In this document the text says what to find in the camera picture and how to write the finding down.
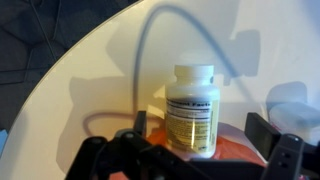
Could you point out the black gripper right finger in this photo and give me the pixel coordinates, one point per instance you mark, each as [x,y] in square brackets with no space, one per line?
[283,153]

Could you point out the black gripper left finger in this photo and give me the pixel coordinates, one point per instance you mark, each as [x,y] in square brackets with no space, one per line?
[126,156]

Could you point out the orange plastic bag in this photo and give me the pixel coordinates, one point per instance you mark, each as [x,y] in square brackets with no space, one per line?
[233,150]

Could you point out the white bottle with yellow label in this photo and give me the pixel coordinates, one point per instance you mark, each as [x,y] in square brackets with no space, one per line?
[191,116]

